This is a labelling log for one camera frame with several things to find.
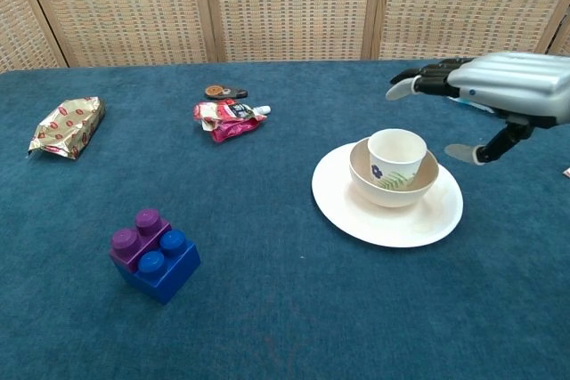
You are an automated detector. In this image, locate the gold red snack bag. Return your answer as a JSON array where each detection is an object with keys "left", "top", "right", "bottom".
[{"left": 28, "top": 96, "right": 106, "bottom": 161}]

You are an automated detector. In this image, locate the woven bamboo folding screen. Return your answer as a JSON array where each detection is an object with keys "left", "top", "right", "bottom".
[{"left": 0, "top": 0, "right": 570, "bottom": 74}]

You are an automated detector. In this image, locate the blue toy building block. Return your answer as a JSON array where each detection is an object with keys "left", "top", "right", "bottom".
[{"left": 113, "top": 229, "right": 202, "bottom": 306}]

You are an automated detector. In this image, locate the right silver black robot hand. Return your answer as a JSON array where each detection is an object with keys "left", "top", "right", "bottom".
[{"left": 385, "top": 51, "right": 570, "bottom": 166}]

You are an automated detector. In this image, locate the blue table cloth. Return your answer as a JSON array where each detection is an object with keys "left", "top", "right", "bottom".
[{"left": 0, "top": 58, "right": 570, "bottom": 380}]

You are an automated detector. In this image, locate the large white plate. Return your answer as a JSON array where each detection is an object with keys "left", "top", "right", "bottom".
[{"left": 311, "top": 141, "right": 464, "bottom": 249}]

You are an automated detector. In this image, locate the off-white bowl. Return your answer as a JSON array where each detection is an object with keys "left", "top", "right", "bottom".
[{"left": 348, "top": 136, "right": 441, "bottom": 209}]

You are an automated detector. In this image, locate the purple toy building block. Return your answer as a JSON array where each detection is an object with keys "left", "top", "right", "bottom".
[{"left": 109, "top": 207, "right": 173, "bottom": 272}]

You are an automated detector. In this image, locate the white floral paper cup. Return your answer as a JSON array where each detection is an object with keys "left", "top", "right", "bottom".
[{"left": 367, "top": 128, "right": 428, "bottom": 190}]

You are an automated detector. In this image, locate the red drink pouch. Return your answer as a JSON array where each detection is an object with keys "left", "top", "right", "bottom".
[{"left": 192, "top": 98, "right": 272, "bottom": 144}]

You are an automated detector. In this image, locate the orange black correction tape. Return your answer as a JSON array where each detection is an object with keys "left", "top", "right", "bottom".
[{"left": 204, "top": 84, "right": 249, "bottom": 101}]

